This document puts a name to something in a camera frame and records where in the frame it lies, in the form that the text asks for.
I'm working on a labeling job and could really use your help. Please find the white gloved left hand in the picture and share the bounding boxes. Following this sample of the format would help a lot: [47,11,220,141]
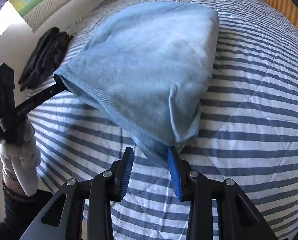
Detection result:
[0,120,41,197]

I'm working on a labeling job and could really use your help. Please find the light blue denim jeans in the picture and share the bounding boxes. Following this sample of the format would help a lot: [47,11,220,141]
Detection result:
[54,2,219,167]

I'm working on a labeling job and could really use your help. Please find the black folded clothes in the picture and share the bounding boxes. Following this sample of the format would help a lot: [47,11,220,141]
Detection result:
[18,27,73,92]

